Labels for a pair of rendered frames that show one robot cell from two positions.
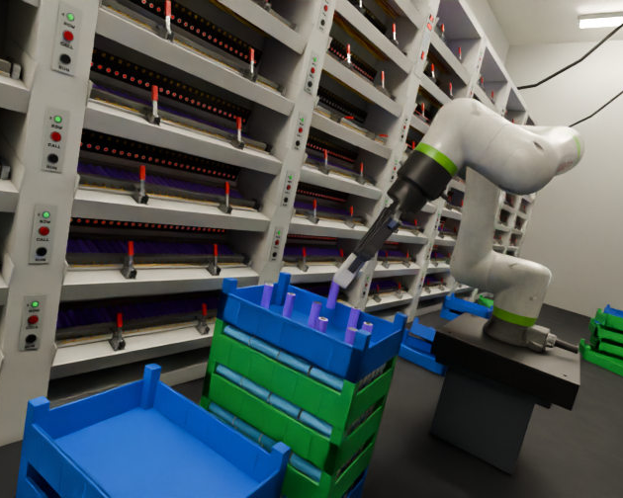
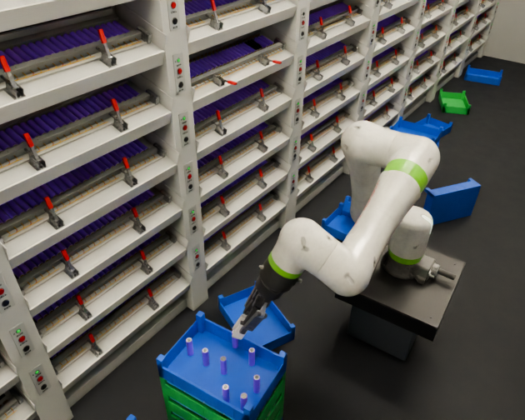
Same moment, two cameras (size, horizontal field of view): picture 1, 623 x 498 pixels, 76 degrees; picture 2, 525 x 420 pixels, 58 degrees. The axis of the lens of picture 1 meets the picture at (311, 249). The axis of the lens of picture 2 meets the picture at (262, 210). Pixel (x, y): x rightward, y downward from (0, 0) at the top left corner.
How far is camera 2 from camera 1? 91 cm
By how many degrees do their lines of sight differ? 29
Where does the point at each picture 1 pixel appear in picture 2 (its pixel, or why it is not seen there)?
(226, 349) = (172, 392)
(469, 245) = (360, 207)
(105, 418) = not seen: outside the picture
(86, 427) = not seen: outside the picture
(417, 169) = (271, 281)
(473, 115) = (302, 251)
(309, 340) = (218, 403)
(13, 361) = (39, 401)
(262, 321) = (188, 387)
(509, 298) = (397, 247)
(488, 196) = (367, 181)
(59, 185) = (17, 311)
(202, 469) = not seen: outside the picture
